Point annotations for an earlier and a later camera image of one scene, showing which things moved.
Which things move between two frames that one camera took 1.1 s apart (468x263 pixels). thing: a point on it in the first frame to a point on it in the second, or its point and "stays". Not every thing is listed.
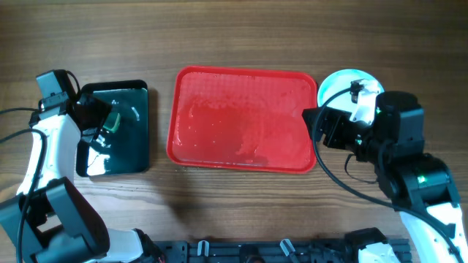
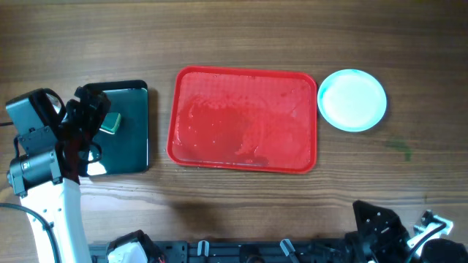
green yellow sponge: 112,122 stays
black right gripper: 328,131 to 377,240
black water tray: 122,146 stays
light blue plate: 335,91 stays
